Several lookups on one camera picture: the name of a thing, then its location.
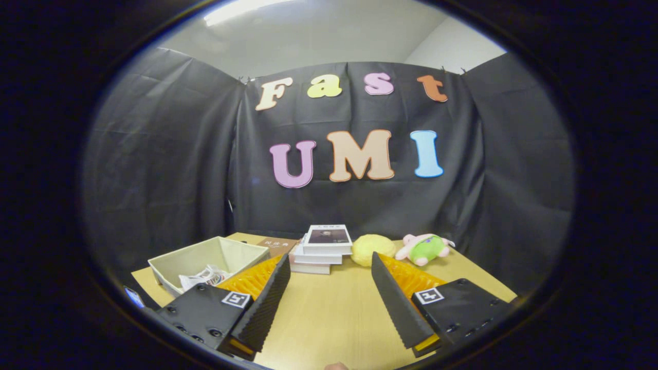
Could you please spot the small shiny phone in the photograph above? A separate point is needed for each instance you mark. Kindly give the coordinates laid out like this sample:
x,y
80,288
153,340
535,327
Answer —
x,y
133,297

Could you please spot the yellow round plush toy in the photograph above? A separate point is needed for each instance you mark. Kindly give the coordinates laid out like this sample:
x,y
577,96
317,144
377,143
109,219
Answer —
x,y
370,249

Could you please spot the white book dark cover photo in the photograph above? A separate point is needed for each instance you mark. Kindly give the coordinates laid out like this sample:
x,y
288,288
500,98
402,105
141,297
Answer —
x,y
327,237

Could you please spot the plain white book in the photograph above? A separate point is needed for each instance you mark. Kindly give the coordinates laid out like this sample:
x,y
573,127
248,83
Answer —
x,y
318,258

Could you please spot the grey fabric storage box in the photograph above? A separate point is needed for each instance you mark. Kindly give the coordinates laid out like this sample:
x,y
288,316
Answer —
x,y
205,252

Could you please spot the black backdrop cloth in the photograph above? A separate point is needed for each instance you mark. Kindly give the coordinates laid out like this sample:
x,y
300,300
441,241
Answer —
x,y
154,154

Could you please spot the white canvas shoe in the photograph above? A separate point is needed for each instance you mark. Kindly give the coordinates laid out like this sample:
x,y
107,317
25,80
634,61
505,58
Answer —
x,y
203,280

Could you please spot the thin brown cover book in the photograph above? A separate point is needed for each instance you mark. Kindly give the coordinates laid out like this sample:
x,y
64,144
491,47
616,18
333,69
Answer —
x,y
277,244

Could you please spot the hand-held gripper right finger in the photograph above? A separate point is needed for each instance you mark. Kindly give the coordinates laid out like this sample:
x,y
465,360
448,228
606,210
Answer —
x,y
396,308

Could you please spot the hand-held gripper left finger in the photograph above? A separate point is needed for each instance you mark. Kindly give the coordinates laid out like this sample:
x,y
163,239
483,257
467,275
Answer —
x,y
267,308

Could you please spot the pink plush toy green shirt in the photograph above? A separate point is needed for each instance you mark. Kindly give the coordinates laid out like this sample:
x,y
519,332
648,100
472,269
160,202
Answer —
x,y
426,249

